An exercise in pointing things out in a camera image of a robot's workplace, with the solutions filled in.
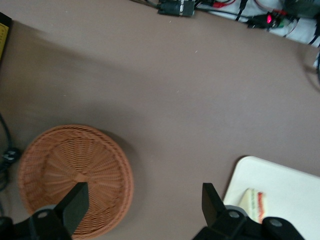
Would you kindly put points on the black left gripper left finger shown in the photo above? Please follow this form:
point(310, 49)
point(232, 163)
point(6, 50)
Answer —
point(72, 207)

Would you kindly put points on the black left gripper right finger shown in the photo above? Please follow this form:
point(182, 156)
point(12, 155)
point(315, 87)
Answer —
point(212, 207)

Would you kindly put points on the dark box device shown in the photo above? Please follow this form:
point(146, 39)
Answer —
point(302, 7)

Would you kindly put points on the round brown wicker basket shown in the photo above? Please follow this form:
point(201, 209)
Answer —
point(75, 155)

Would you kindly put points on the triangular sandwich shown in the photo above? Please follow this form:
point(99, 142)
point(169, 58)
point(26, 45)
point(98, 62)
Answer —
point(252, 202)

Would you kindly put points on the circuit board with red light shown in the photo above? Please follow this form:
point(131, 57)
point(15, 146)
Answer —
point(268, 18)

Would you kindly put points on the beige rectangular serving tray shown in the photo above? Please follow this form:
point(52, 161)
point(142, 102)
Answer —
point(287, 182)

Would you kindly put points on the black machine with yellow panel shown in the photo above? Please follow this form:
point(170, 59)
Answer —
point(3, 32)

